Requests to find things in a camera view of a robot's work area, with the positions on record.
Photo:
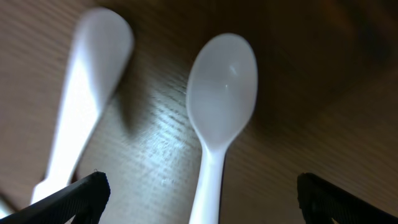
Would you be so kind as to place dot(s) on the white plastic fork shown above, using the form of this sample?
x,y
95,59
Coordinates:
x,y
101,48

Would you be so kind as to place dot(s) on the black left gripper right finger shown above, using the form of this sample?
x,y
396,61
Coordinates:
x,y
322,202

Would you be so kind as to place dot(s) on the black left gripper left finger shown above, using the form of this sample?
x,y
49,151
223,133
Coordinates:
x,y
83,201

